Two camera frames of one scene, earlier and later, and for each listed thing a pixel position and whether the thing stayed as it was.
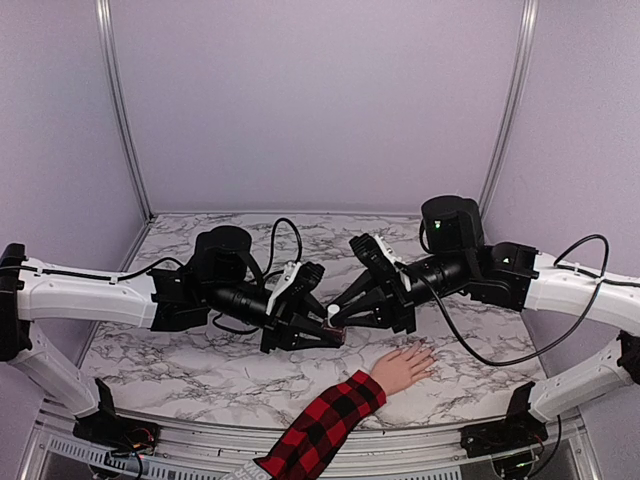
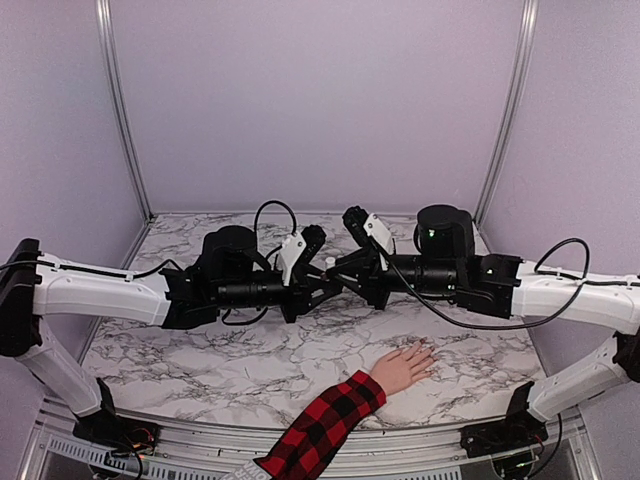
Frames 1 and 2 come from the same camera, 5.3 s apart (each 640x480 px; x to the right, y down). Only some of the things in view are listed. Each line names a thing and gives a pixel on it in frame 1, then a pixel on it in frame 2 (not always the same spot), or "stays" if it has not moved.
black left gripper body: x=278 y=326 to x=300 y=290
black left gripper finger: x=309 y=338 to x=326 y=294
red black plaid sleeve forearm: x=312 y=437 stays
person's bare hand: x=397 y=369 stays
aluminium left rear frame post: x=103 y=9 stays
